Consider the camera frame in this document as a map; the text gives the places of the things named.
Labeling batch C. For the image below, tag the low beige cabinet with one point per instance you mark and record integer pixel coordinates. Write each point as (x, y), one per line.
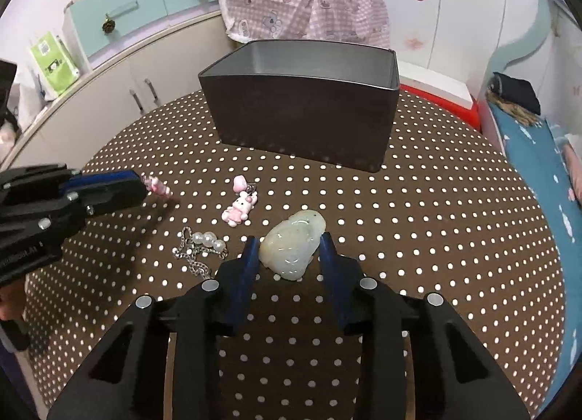
(113, 79)

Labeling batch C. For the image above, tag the brown polka dot tablecloth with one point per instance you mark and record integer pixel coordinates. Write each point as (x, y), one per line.
(409, 229)

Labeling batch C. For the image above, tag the pink cat figure charm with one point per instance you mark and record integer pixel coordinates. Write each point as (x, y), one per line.
(238, 208)

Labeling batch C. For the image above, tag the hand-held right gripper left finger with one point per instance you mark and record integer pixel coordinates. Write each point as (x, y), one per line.
(248, 265)

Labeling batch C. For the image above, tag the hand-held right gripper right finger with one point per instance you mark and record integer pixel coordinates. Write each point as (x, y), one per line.
(334, 274)

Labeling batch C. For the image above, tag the teal bunk bed frame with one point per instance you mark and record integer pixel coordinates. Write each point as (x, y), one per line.
(536, 38)

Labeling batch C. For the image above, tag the blue printed bed sheet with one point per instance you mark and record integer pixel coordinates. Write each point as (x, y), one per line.
(536, 201)

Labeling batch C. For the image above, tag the pink crystal charm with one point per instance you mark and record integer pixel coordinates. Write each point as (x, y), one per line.
(158, 185)

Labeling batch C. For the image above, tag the folded black clothes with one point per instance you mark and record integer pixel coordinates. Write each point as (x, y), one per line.
(518, 92)

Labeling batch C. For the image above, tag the tan garment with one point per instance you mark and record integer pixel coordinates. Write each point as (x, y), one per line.
(518, 117)

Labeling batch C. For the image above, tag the green paper bag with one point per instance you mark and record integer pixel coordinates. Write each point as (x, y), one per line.
(52, 65)

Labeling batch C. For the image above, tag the person's left hand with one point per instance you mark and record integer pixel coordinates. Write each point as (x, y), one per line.
(10, 304)

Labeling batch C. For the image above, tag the pink flower sticker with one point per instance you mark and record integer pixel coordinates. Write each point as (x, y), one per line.
(414, 43)

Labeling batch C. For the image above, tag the white board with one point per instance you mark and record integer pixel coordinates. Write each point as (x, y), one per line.
(436, 81)

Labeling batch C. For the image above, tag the pale mint wardrobe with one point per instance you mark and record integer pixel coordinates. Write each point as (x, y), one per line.
(468, 15)

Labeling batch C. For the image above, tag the dark grey metal box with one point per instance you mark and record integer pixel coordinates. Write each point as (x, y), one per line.
(304, 119)

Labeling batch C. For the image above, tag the pine cone ornament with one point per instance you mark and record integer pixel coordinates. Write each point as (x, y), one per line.
(108, 25)

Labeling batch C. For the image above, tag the pale green jade pendant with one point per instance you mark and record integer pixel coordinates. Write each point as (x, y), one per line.
(291, 245)

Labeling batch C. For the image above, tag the pink checked cloth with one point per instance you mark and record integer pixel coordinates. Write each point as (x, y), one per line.
(313, 6)

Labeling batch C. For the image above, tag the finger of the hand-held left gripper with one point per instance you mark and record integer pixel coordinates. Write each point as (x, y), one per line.
(113, 197)
(104, 176)

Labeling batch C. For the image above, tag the red ottoman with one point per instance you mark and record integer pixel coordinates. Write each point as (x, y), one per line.
(468, 113)

